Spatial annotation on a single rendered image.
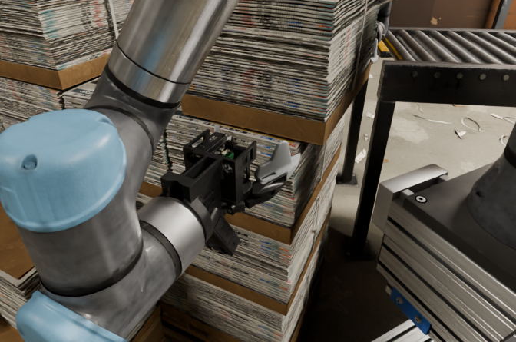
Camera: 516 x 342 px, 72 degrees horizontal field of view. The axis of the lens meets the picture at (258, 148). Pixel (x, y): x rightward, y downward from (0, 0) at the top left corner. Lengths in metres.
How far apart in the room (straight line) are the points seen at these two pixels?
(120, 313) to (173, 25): 0.22
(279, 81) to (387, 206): 0.28
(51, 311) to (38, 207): 0.09
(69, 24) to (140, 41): 0.62
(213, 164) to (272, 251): 0.43
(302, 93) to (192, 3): 0.31
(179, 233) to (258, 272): 0.52
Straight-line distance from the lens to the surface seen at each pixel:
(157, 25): 0.30
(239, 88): 0.61
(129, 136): 0.30
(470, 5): 4.64
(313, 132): 0.59
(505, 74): 1.30
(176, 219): 0.35
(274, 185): 0.46
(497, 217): 0.52
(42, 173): 0.23
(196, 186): 0.36
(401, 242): 0.66
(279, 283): 0.84
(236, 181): 0.40
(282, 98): 0.58
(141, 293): 0.32
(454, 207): 0.56
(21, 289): 0.81
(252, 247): 0.80
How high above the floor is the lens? 1.13
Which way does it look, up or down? 31 degrees down
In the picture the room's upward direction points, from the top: straight up
